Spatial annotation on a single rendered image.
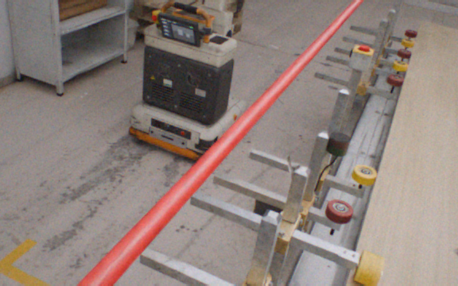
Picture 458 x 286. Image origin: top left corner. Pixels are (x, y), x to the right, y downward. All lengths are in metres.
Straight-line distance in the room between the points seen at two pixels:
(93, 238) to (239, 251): 0.77
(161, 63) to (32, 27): 1.22
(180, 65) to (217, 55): 0.27
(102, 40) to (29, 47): 0.91
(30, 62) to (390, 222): 3.11
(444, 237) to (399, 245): 0.16
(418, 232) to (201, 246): 1.32
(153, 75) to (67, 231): 1.11
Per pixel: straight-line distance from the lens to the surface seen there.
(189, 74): 2.86
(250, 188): 1.49
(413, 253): 1.40
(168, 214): 0.16
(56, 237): 2.55
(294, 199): 1.18
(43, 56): 3.81
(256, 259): 0.99
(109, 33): 4.49
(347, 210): 1.44
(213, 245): 2.51
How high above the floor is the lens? 1.75
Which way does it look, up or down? 32 degrees down
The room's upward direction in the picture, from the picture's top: 9 degrees clockwise
